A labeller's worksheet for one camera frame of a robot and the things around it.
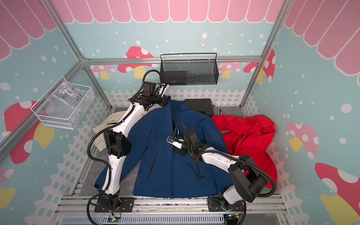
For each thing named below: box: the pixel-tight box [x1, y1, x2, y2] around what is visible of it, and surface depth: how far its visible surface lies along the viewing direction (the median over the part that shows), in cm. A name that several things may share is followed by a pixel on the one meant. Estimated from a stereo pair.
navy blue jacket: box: [95, 97, 234, 199], surface depth 86 cm
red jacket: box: [210, 114, 278, 190], surface depth 84 cm
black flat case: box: [184, 98, 215, 117], surface depth 118 cm
